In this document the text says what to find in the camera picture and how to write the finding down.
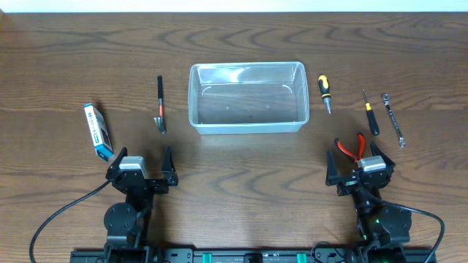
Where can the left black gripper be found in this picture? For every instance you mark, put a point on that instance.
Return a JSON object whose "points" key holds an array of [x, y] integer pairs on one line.
{"points": [[153, 183]]}

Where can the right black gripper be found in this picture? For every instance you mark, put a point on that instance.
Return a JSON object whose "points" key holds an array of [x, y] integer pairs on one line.
{"points": [[333, 179]]}

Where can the slim black yellow screwdriver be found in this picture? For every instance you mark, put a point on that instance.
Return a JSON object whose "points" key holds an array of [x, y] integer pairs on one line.
{"points": [[373, 125]]}

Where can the small black orange hammer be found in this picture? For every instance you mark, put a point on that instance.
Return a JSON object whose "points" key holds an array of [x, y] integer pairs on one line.
{"points": [[159, 120]]}

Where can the stubby yellow black screwdriver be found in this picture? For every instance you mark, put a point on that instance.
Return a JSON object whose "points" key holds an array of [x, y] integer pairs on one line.
{"points": [[324, 88]]}

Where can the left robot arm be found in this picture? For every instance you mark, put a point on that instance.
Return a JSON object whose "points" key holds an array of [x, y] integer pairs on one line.
{"points": [[127, 222]]}

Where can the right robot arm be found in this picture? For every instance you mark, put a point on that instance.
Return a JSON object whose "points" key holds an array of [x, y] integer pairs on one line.
{"points": [[384, 228]]}

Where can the clear plastic container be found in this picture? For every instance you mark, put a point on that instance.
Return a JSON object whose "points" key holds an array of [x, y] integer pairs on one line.
{"points": [[248, 98]]}

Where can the blue white cardboard box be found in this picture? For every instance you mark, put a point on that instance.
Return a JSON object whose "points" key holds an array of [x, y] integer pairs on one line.
{"points": [[98, 131]]}

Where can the silver combination wrench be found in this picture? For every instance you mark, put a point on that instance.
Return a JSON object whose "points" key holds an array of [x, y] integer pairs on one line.
{"points": [[386, 102]]}

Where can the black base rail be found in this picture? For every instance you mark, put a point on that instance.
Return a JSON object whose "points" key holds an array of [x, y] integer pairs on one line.
{"points": [[187, 255]]}

